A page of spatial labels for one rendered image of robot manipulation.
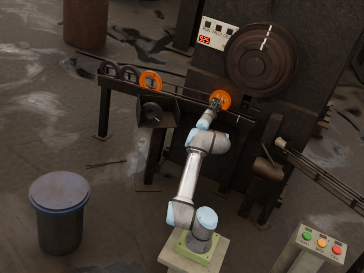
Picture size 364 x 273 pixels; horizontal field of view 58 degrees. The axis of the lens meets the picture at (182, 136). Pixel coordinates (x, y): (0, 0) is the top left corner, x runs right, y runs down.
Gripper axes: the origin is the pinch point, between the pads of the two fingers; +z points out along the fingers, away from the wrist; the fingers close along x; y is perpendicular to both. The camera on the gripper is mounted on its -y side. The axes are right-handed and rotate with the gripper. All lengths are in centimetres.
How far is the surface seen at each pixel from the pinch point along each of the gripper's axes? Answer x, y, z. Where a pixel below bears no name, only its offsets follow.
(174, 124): 19.5, -6.9, -33.6
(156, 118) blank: 30, -1, -40
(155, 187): 24, -64, -51
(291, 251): -77, -25, -72
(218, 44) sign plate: 14.2, 30.1, 17.1
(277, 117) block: -40.7, 3.6, -1.5
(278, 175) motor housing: -56, -21, -27
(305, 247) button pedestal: -78, 1, -82
